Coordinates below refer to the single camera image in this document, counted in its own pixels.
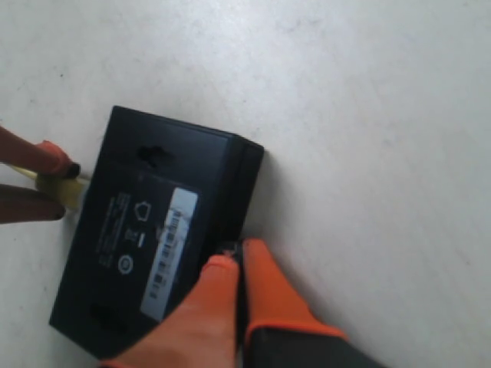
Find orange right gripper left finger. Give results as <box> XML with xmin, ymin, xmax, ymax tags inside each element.
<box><xmin>100</xmin><ymin>255</ymin><xmax>239</xmax><ymax>367</ymax></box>

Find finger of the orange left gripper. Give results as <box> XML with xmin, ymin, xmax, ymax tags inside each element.
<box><xmin>1</xmin><ymin>127</ymin><xmax>81</xmax><ymax>179</ymax></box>
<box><xmin>0</xmin><ymin>184</ymin><xmax>64</xmax><ymax>225</ymax></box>

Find yellow ethernet cable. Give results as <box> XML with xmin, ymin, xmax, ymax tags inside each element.
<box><xmin>7</xmin><ymin>163</ymin><xmax>91</xmax><ymax>211</ymax></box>

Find small black box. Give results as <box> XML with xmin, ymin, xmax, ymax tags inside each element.
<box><xmin>49</xmin><ymin>106</ymin><xmax>264</xmax><ymax>359</ymax></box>

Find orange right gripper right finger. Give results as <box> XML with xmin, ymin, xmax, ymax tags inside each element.
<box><xmin>240</xmin><ymin>237</ymin><xmax>388</xmax><ymax>368</ymax></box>

